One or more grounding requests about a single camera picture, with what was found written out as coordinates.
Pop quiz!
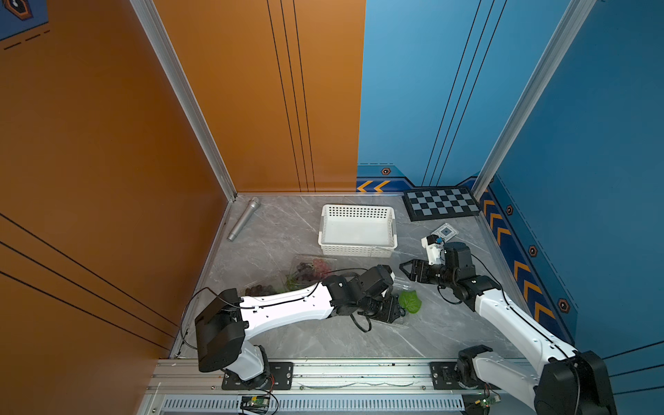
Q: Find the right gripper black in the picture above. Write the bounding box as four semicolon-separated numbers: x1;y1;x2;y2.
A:
398;258;458;290

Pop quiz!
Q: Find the green grape leaf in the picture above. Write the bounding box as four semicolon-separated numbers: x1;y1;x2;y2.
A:
398;290;422;314
284;275;301;292

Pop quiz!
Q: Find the dark purple grape bunch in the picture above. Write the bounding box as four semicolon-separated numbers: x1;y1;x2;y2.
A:
293;262;316;284

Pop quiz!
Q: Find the black grape bunch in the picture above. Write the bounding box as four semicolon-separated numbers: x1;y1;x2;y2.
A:
245;284;278;297

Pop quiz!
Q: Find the red grape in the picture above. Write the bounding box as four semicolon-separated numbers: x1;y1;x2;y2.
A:
311;259;332;280

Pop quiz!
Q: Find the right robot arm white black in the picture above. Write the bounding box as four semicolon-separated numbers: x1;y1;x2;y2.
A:
399;240;617;414

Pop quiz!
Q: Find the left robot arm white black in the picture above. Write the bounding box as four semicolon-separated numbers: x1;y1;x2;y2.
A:
194;265;406;389

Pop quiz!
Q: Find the white perforated plastic basket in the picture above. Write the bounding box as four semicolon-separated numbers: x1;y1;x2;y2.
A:
318;204;398;258

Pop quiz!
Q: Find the black grey chessboard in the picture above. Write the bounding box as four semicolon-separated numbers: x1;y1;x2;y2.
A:
402;187;480;221

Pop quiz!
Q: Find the silver microphone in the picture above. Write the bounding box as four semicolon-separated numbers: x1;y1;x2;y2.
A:
227;197;261;241

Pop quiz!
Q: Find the right green circuit board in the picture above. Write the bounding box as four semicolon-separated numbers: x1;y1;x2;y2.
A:
475;394;501;411

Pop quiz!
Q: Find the green circuit board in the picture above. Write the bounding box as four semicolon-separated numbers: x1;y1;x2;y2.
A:
475;394;501;411
240;395;271;415

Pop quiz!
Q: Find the left green circuit board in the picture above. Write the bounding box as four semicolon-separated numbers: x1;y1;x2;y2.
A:
240;395;271;415

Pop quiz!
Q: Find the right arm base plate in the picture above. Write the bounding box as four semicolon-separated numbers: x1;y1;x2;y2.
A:
429;361;486;393

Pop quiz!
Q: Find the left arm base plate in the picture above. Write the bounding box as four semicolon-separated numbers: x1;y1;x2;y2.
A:
221;361;294;391

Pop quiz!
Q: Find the aluminium rail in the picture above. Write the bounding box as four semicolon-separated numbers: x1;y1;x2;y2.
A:
149;357;582;396

